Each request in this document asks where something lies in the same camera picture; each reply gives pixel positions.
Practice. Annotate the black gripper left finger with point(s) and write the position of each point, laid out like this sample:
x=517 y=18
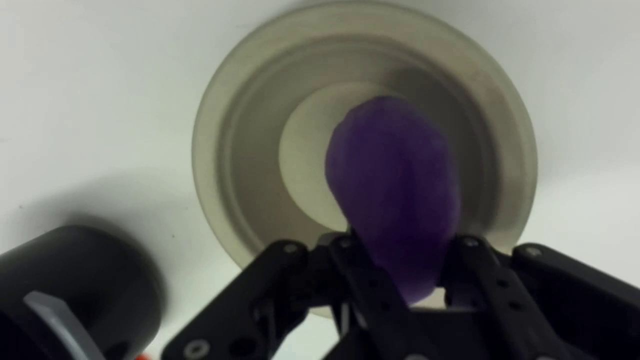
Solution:
x=275 y=293

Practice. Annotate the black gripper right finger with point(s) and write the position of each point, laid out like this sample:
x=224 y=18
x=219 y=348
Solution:
x=535 y=304

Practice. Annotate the purple plushie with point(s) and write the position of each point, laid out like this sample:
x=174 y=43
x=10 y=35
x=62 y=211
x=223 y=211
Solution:
x=394 y=180

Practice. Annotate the beige plate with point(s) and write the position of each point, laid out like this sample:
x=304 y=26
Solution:
x=268 y=113

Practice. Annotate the black pot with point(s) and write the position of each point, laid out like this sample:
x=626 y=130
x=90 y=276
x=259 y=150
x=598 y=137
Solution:
x=103 y=278

